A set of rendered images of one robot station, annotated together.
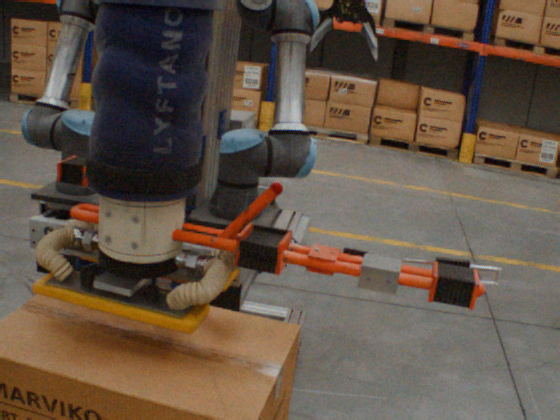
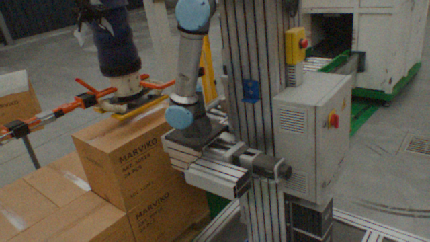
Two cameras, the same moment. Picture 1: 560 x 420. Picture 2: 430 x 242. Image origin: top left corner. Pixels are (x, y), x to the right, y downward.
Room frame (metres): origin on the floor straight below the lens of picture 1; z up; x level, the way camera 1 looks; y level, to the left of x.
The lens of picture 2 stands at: (2.61, -0.91, 1.77)
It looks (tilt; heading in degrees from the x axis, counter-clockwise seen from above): 26 degrees down; 126
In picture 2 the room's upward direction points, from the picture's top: 8 degrees counter-clockwise
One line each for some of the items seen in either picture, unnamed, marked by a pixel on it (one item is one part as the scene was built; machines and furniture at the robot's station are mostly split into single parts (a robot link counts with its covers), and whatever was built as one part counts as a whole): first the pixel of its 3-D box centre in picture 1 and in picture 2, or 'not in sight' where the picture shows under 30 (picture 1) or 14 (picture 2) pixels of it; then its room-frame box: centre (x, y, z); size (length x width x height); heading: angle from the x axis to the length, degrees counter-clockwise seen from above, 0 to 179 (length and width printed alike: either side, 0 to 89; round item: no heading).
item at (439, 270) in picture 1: (453, 285); (15, 128); (1.00, -0.28, 1.18); 0.08 x 0.07 x 0.05; 81
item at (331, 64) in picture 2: not in sight; (318, 76); (1.63, 2.14, 0.60); 1.60 x 0.10 x 0.09; 82
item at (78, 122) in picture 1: (79, 134); not in sight; (1.71, 0.69, 1.20); 0.13 x 0.12 x 0.14; 73
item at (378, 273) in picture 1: (380, 273); (46, 117); (1.03, -0.15, 1.17); 0.07 x 0.07 x 0.04; 81
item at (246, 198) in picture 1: (236, 194); (195, 121); (1.67, 0.19, 1.09); 0.15 x 0.15 x 0.10
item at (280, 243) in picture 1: (264, 248); (86, 99); (1.07, 0.06, 1.18); 0.10 x 0.08 x 0.06; 171
